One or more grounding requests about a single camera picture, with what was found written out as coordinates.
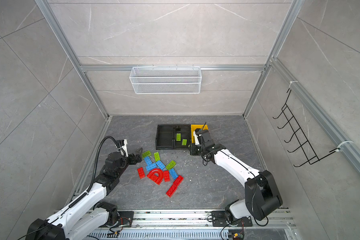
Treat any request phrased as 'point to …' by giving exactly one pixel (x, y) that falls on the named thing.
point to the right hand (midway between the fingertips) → (190, 146)
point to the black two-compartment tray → (166, 137)
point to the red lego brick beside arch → (167, 176)
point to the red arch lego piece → (157, 175)
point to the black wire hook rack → (304, 144)
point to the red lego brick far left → (141, 173)
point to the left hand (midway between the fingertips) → (134, 146)
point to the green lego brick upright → (157, 156)
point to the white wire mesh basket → (165, 80)
